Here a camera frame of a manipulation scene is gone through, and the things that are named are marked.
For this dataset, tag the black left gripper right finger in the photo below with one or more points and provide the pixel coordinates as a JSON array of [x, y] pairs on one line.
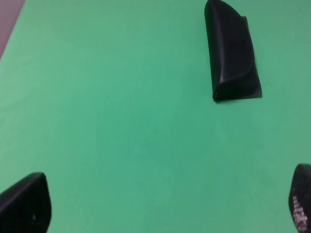
[[300, 198]]

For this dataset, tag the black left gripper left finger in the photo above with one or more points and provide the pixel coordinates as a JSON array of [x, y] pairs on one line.
[[26, 207]]

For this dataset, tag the black glasses case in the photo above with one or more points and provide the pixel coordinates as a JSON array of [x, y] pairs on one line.
[[234, 74]]

